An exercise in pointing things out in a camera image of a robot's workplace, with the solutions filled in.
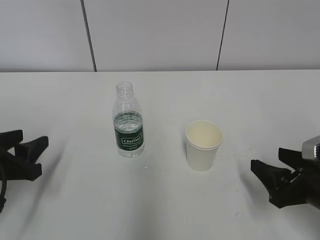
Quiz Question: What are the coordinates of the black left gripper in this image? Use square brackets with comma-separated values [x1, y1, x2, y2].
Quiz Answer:
[0, 129, 49, 208]

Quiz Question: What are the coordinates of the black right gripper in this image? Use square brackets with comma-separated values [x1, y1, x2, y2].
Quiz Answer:
[250, 147, 320, 209]

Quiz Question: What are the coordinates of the white paper cup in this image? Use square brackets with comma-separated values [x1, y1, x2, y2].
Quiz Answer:
[185, 120, 223, 172]

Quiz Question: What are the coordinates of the clear green-label water bottle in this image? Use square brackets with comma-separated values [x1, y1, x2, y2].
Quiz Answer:
[112, 81, 145, 158]

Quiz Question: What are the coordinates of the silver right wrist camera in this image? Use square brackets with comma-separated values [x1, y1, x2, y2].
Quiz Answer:
[301, 135, 320, 161]

